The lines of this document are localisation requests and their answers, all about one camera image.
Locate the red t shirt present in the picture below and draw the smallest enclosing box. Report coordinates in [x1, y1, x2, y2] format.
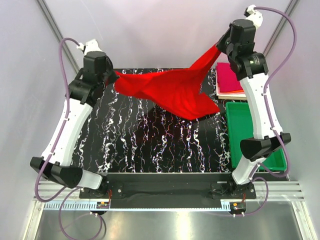
[115, 45, 221, 120]

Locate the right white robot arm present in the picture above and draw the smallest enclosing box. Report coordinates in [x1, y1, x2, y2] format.
[216, 19, 291, 199]

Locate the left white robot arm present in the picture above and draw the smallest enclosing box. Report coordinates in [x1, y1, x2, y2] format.
[30, 50, 117, 198]

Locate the magenta folded t shirt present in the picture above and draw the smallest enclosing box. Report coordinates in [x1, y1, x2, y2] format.
[216, 62, 243, 92]

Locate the orange folded t shirt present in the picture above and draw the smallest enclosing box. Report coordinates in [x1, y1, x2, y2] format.
[217, 89, 245, 95]

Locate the cream folded t shirt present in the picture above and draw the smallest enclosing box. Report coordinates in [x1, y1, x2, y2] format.
[216, 91, 247, 101]

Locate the black marbled table mat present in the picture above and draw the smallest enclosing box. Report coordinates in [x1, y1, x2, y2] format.
[72, 69, 232, 173]

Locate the green plastic bin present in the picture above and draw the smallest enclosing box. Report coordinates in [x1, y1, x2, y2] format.
[225, 102, 287, 172]

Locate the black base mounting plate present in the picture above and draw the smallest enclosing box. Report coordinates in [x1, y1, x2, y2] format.
[80, 172, 257, 200]

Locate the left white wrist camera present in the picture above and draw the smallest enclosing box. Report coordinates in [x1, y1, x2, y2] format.
[76, 39, 102, 55]

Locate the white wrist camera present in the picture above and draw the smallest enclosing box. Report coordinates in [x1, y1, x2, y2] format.
[243, 4, 263, 29]
[76, 39, 102, 55]

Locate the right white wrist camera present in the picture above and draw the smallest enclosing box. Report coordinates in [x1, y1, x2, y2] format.
[243, 4, 263, 29]

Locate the right aluminium frame post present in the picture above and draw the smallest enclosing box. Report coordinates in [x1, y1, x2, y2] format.
[263, 0, 300, 57]

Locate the aluminium frame post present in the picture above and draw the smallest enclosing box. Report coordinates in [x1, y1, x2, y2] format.
[35, 0, 80, 73]
[263, 0, 300, 57]

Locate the left aluminium frame post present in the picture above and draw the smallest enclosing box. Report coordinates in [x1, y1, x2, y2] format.
[35, 0, 80, 73]

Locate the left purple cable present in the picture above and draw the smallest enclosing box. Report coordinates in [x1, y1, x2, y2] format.
[33, 37, 83, 202]

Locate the white slotted cable duct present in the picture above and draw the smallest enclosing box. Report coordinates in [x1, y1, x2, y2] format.
[44, 200, 110, 211]

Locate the aluminium front rail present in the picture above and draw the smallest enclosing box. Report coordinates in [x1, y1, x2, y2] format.
[38, 181, 305, 202]

